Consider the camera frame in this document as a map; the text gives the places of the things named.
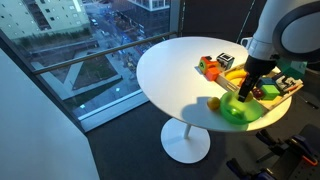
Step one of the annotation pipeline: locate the wooden tray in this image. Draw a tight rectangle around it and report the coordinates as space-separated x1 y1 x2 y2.
216 64 303 112

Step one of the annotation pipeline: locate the white round table base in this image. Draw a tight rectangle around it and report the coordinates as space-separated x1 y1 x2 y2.
161 118 211 164

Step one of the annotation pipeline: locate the teal block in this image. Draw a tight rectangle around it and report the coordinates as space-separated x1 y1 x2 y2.
256 77 275 88

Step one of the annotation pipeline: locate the black white teal cube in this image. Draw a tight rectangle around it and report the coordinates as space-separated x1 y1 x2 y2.
216 53 234 70

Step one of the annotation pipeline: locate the orange black clamp lower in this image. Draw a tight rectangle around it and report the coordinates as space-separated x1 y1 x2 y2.
226 158 276 180

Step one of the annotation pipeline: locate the yellow toy lemon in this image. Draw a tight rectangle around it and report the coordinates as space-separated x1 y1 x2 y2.
245 92 253 102

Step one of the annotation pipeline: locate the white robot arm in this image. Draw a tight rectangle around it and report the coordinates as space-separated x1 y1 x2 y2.
238 0 320 102

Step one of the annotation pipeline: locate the toy banana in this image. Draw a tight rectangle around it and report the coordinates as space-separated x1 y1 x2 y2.
225 69 247 81

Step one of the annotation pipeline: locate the small orange block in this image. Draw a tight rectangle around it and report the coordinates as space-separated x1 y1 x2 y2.
205 67 220 81

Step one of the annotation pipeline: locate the green plastic bowl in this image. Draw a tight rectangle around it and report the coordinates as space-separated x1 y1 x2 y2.
220 91 263 125

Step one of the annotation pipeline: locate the green block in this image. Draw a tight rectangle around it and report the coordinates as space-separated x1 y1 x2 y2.
261 85 280 100

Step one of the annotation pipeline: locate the orange green red cube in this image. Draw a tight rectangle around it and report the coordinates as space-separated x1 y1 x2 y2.
198 56 218 74

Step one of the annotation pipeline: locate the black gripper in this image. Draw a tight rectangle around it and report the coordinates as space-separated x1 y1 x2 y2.
238 56 276 102

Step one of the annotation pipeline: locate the dark plum toy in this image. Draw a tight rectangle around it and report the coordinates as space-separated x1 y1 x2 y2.
252 88 265 99

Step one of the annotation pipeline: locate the window handrail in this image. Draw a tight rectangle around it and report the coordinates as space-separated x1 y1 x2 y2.
32 31 177 75

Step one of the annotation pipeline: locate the orange black clamp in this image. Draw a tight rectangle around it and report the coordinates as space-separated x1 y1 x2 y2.
226 158 276 180
288 135 318 166

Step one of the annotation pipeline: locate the orange black clamp upper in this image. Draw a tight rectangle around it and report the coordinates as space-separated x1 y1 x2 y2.
288 135 318 166

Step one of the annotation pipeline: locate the yellow orange toy fruit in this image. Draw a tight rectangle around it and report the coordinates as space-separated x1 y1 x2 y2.
207 97 220 110

